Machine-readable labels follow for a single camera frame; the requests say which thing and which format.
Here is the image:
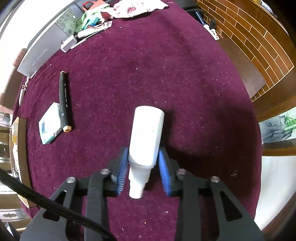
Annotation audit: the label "black marker gold caps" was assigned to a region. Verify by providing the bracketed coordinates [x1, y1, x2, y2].
[59, 71, 72, 133]

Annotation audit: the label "small white charger box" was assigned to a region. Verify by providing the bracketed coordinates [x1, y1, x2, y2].
[60, 35, 77, 53]

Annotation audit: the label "black braided cable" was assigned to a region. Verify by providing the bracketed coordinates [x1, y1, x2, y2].
[0, 167, 117, 241]

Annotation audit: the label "green cloth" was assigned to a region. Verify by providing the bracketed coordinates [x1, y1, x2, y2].
[75, 9, 105, 33]

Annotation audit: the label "pink floral cloth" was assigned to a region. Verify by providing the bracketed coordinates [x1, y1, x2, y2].
[108, 0, 168, 18]

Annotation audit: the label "brown armchair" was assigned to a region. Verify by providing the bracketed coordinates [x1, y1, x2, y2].
[1, 48, 27, 114]

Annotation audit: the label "red bag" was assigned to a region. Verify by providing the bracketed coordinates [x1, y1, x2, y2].
[82, 0, 105, 11]

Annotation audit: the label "teal white tissue pack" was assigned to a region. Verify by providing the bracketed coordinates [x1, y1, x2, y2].
[38, 102, 62, 145]

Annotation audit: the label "white bottle red cap label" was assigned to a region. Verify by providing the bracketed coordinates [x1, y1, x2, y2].
[128, 106, 165, 199]

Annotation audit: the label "white keychain tag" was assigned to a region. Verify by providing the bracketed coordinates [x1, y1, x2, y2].
[18, 77, 30, 106]

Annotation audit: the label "wooden panel cabinet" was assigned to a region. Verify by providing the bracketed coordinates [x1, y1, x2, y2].
[197, 0, 295, 121]

